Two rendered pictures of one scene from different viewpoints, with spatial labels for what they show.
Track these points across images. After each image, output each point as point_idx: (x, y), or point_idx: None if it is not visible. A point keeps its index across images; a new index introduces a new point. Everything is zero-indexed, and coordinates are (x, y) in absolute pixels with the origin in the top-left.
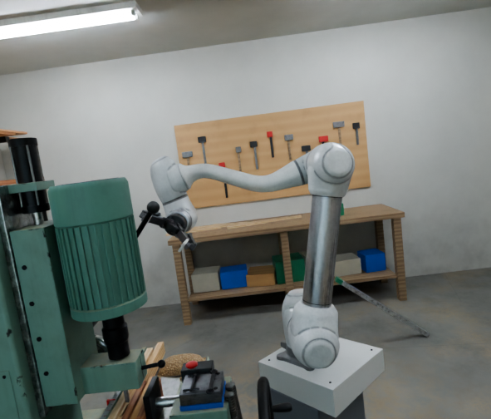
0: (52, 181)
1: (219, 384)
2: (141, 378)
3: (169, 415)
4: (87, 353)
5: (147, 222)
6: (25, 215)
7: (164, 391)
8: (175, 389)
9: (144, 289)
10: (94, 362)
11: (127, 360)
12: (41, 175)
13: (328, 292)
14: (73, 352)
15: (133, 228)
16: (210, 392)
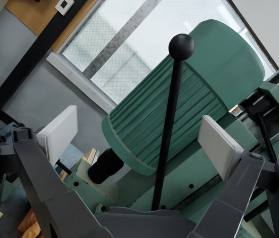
0: (272, 84)
1: (8, 125)
2: (67, 174)
3: (24, 193)
4: (120, 196)
5: (218, 162)
6: (252, 123)
7: (12, 236)
8: None
9: (111, 114)
10: (111, 184)
11: (88, 165)
12: (272, 80)
13: None
14: (131, 173)
15: (161, 64)
16: (22, 123)
